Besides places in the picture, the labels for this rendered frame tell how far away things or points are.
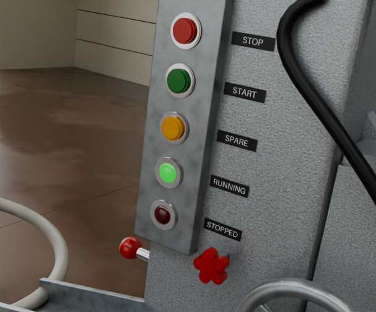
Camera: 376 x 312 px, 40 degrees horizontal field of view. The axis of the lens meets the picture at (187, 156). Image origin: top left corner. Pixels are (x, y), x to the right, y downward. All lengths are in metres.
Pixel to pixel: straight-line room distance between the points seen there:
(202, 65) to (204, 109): 0.05
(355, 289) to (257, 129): 0.19
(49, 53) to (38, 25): 0.52
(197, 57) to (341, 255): 0.24
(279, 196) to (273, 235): 0.04
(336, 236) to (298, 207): 0.05
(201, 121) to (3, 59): 8.23
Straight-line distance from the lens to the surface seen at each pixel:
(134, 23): 8.62
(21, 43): 8.89
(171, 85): 0.54
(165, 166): 0.57
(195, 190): 0.56
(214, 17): 0.53
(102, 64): 9.13
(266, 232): 0.55
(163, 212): 0.58
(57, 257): 1.16
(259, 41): 0.52
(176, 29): 0.54
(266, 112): 0.52
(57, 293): 1.05
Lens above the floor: 1.51
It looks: 17 degrees down
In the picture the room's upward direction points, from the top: 8 degrees clockwise
